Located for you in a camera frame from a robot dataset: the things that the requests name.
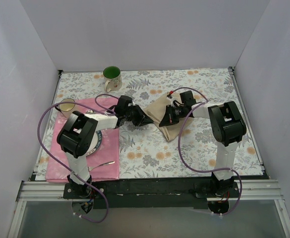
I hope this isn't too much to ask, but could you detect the beige cloth napkin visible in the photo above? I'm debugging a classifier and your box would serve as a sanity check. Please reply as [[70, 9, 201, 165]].
[[144, 93, 185, 143]]

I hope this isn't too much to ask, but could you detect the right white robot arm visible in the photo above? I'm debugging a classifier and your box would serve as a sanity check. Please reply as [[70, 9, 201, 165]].
[[159, 91, 247, 197]]

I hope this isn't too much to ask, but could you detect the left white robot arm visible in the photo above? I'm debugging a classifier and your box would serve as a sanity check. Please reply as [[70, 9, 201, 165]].
[[57, 95, 153, 198]]

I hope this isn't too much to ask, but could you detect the floral mug green inside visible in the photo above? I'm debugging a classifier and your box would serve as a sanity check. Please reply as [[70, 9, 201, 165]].
[[103, 66, 122, 92]]

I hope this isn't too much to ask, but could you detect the floral tablecloth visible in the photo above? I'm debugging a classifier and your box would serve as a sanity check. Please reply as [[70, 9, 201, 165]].
[[35, 68, 264, 181]]

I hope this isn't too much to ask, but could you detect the white plate with blue rim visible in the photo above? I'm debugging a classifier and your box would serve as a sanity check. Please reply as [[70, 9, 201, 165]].
[[86, 130, 103, 156]]

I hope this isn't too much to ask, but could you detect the silver fork on placemat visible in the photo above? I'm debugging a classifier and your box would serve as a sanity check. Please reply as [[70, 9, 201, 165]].
[[88, 161, 115, 172]]

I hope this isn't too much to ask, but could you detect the cream enamel cup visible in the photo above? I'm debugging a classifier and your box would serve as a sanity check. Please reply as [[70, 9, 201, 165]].
[[55, 98, 76, 119]]

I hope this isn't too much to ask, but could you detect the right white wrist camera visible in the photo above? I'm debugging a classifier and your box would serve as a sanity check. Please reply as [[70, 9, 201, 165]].
[[167, 91, 183, 107]]

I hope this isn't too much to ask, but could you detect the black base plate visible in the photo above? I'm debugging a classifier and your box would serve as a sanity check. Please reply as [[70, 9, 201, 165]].
[[62, 177, 241, 210]]

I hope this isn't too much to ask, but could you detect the aluminium frame rail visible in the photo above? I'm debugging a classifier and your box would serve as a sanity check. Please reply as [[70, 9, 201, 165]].
[[16, 179, 290, 238]]

